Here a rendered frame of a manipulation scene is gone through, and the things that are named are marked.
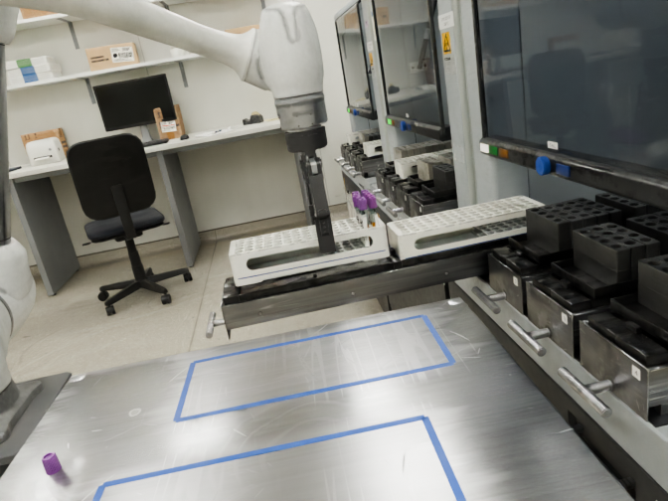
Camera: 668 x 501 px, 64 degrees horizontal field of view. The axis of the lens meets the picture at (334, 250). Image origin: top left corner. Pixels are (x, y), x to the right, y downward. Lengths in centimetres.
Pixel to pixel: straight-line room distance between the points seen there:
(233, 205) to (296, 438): 407
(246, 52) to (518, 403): 79
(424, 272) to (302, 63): 44
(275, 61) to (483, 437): 68
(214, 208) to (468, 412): 414
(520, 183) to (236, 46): 65
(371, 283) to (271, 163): 358
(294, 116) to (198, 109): 358
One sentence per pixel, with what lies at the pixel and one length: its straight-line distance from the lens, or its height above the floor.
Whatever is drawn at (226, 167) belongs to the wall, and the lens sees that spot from 456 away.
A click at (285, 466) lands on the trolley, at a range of 58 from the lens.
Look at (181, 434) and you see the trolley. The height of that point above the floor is 82.
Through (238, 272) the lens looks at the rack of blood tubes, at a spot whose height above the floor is 86.
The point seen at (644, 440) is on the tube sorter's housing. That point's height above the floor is 71.
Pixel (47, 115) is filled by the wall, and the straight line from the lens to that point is 478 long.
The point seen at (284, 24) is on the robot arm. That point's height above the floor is 126.
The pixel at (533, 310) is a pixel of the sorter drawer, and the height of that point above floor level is 76.
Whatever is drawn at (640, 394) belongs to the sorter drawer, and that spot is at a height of 77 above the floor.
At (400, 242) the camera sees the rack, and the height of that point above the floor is 85.
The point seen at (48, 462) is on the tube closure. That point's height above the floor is 84.
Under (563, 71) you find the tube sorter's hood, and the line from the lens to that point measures 89.
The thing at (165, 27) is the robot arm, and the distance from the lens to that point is 105.
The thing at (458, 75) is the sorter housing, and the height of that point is 112.
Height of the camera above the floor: 118
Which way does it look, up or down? 18 degrees down
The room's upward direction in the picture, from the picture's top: 10 degrees counter-clockwise
